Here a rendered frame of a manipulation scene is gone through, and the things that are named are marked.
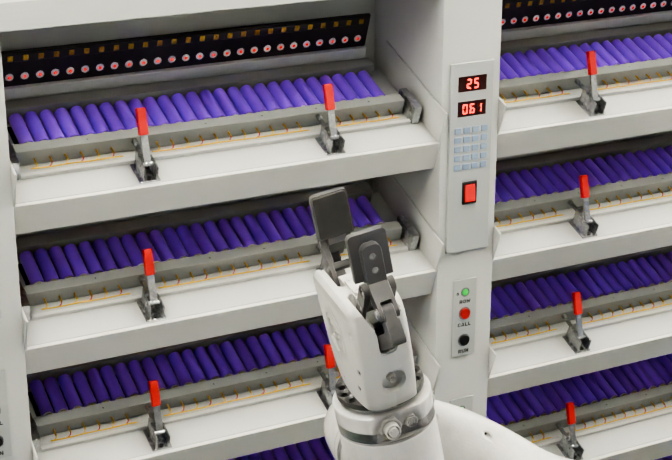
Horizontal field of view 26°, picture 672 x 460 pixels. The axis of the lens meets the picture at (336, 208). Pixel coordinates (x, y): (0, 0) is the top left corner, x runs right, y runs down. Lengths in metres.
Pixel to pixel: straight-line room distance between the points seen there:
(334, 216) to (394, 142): 0.83
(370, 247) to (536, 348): 1.22
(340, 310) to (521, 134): 1.01
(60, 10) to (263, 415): 0.67
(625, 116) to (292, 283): 0.57
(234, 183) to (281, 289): 0.19
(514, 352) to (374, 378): 1.13
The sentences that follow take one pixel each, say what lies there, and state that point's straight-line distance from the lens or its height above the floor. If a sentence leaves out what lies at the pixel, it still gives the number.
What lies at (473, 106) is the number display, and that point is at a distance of 2.05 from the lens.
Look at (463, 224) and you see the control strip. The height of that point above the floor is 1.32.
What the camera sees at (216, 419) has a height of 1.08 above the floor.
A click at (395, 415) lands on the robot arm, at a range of 1.21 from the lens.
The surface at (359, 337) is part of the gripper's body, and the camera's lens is 1.15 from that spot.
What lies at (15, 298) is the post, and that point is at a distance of 1.87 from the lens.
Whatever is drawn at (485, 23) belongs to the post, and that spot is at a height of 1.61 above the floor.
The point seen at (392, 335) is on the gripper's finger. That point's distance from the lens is 1.12.
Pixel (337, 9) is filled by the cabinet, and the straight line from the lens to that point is 2.15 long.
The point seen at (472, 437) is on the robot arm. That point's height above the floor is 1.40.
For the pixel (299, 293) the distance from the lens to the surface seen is 2.02.
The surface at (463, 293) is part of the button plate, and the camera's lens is 2.15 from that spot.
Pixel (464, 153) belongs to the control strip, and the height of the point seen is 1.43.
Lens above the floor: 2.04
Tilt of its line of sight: 20 degrees down
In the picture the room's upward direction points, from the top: straight up
